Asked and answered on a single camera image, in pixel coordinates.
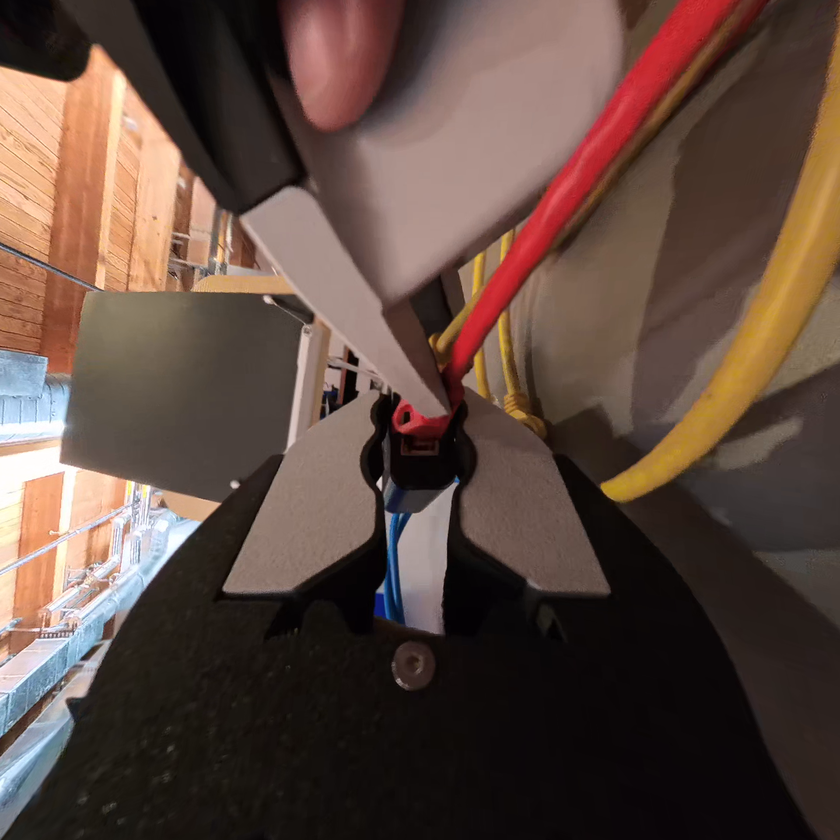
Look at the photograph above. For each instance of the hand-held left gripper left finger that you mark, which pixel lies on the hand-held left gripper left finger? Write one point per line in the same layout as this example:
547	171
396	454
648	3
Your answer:
308	512

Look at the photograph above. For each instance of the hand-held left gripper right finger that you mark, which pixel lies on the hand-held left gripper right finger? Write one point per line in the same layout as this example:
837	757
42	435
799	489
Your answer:
531	512

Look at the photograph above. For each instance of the black ethernet port adapter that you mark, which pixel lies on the black ethernet port adapter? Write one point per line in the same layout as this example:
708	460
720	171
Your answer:
420	472

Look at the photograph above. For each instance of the silver ventilation duct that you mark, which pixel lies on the silver ventilation duct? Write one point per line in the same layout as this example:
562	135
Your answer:
33	407
46	682

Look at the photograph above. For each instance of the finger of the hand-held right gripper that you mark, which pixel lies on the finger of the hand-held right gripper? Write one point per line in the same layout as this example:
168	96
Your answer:
341	289

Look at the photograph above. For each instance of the black panel with wooden frame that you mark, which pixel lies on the black panel with wooden frame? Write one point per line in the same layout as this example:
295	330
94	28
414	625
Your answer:
184	394

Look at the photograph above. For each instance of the person's right hand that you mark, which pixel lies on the person's right hand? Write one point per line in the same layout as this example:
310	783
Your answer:
341	59

